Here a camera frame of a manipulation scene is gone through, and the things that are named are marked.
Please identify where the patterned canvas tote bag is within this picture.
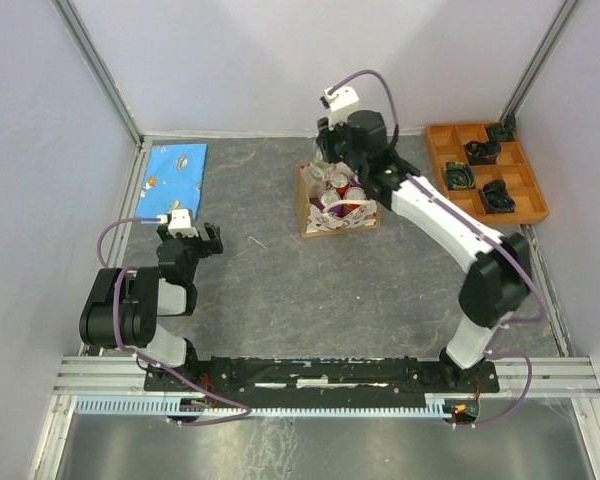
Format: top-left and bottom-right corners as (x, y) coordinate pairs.
(295, 163), (382, 238)

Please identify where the clear glass beverage bottle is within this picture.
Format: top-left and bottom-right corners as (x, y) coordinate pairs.
(307, 143), (336, 181)

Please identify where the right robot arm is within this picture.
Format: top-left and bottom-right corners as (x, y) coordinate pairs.
(316, 110), (533, 391)

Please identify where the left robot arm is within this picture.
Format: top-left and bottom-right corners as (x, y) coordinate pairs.
(79, 223), (224, 390)

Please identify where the red soda can back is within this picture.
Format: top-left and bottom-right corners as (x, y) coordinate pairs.
(328, 172), (350, 197)

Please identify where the red soda can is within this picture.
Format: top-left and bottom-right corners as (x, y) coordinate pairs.
(328, 172), (350, 197)
(343, 187), (367, 201)

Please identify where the red soda can front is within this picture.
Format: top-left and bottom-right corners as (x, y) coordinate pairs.
(343, 187), (367, 201)

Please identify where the purple soda can front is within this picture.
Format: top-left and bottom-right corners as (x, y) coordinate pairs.
(318, 190), (343, 217)

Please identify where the blue patterned cloth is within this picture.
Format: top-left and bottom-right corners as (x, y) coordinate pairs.
(135, 143), (207, 217)

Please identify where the blue green rolled sock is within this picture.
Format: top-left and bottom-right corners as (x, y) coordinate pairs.
(442, 161), (476, 191)

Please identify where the black rolled sock upper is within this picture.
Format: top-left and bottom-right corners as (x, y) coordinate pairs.
(464, 140), (501, 165)

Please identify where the black rolled sock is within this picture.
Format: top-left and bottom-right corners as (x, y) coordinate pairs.
(464, 140), (501, 165)
(479, 179), (516, 214)

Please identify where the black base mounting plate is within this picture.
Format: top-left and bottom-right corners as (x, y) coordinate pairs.
(144, 357), (500, 409)

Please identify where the dark rolled sock corner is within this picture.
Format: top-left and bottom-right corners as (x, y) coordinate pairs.
(485, 113), (517, 143)

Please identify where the black rolled sock lower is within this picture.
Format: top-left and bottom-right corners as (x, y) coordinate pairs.
(479, 179), (516, 214)

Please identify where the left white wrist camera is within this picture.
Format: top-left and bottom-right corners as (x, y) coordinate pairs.
(159, 208), (199, 238)

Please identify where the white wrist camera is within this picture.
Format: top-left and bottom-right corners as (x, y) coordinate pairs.
(159, 208), (199, 238)
(320, 85), (359, 130)

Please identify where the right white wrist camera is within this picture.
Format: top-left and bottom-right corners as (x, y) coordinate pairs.
(320, 85), (359, 130)

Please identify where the blue slotted cable duct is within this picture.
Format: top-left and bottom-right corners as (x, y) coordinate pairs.
(74, 395), (451, 420)

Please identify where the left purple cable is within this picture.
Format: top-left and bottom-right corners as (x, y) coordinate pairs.
(96, 216), (254, 427)

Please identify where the aluminium front frame rail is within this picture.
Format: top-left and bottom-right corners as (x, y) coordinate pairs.
(53, 356), (600, 399)

